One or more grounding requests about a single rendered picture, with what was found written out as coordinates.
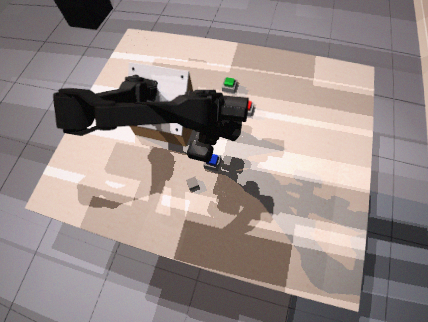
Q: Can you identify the green button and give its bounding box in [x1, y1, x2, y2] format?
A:
[222, 77, 237, 94]

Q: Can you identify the blue button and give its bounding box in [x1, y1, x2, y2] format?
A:
[203, 154, 222, 171]

